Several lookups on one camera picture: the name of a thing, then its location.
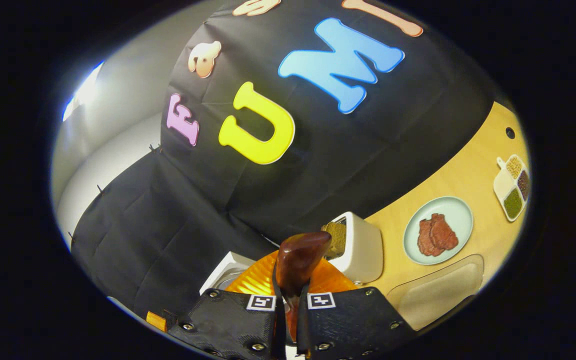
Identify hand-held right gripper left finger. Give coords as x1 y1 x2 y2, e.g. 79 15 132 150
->
168 250 288 360

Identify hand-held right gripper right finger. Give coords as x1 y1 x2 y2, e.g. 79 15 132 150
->
295 259 417 360

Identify white rice cooker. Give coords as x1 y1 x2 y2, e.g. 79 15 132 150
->
199 251 269 296

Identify cream chopstick holder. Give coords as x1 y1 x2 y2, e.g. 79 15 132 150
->
324 211 384 285

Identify reddish brown wooden spoon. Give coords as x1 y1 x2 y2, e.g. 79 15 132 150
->
274 231 333 346

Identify beige rectangular tray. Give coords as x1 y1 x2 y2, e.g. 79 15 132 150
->
386 253 485 331

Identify brown meat slice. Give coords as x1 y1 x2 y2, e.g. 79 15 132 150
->
430 213 460 251
416 218 444 258

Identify pale green round plate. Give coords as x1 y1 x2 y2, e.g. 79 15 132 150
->
403 196 475 266

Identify black backdrop cloth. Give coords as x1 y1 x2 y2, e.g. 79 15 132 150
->
70 0 500 322

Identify green beans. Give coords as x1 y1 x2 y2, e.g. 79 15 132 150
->
503 188 524 221

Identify cream compartment grain dish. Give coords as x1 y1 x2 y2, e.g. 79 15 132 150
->
492 154 532 223

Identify dark red beans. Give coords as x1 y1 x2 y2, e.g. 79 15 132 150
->
517 171 531 201

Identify yellow beans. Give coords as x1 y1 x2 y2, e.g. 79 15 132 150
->
505 156 523 180

